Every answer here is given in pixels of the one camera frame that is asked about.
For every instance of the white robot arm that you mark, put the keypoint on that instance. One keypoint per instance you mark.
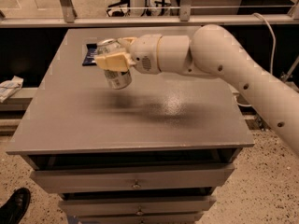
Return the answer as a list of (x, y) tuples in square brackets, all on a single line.
[(210, 52)]

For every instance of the dark blue snack packet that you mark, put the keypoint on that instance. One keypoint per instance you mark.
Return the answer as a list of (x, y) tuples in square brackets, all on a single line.
[(89, 57)]

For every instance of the white folded cloth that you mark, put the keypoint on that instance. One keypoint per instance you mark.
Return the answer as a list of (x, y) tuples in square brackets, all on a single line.
[(10, 87)]

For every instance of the top grey drawer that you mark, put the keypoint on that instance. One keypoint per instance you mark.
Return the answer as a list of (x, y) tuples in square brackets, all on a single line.
[(133, 178)]

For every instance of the bottom grey drawer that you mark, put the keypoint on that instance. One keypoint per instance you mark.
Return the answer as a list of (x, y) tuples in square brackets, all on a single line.
[(146, 219)]

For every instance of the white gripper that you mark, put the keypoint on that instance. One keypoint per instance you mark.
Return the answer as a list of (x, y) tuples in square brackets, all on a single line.
[(144, 54)]

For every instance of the grey drawer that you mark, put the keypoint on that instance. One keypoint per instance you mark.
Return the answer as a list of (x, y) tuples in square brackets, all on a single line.
[(146, 219), (133, 178), (134, 206)]

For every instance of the black shoe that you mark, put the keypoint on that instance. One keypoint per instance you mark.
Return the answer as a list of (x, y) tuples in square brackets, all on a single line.
[(16, 206)]

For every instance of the grey drawer cabinet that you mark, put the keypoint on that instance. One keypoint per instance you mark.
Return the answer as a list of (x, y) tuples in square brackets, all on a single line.
[(76, 121)]

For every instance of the white 7up can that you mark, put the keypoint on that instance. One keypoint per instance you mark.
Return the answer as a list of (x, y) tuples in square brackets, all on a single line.
[(111, 58)]

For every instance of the middle grey drawer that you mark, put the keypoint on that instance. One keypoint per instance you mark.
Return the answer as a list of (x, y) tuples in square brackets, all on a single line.
[(134, 206)]

